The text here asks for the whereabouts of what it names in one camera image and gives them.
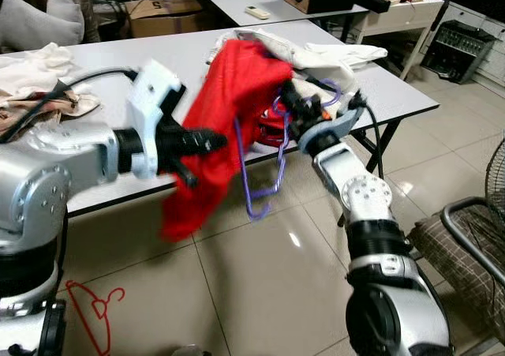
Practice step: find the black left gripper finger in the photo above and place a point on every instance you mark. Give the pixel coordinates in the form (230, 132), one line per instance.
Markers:
(185, 174)
(207, 142)

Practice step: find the blue plastic hanger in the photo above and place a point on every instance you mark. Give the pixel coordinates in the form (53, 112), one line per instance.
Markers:
(241, 163)

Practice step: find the red garment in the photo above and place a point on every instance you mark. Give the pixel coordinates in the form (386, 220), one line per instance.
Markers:
(229, 88)

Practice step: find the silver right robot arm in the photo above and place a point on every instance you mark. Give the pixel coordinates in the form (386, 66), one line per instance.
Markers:
(355, 186)

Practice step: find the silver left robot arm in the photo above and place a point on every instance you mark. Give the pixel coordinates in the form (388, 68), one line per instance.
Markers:
(47, 166)

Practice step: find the white crumpled garment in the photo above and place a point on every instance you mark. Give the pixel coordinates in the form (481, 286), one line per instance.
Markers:
(323, 56)

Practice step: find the white remote control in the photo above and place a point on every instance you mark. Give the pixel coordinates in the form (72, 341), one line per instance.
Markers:
(256, 13)

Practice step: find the grey folding table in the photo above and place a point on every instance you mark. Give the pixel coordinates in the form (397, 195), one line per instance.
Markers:
(110, 52)

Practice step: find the brown cardboard box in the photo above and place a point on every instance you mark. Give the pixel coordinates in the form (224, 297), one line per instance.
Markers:
(162, 18)

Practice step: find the white side table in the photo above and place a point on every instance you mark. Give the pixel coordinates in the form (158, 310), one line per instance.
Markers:
(406, 13)

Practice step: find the white low drawer cabinet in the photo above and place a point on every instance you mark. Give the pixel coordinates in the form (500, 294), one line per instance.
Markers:
(497, 56)

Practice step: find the black audio mixer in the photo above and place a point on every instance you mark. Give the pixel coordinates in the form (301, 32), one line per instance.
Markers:
(458, 48)

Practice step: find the white fluffy cloth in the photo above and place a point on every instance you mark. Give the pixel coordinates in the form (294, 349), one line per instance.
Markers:
(31, 68)

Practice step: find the grey pillow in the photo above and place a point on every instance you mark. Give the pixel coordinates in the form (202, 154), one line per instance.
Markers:
(35, 24)

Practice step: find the plaid seat metal chair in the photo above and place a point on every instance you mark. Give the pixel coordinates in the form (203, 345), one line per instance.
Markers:
(458, 253)

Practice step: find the pale blue right wrist camera mount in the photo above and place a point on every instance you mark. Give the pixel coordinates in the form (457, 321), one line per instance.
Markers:
(339, 123)

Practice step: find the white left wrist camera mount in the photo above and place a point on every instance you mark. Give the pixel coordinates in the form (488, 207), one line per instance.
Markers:
(150, 88)

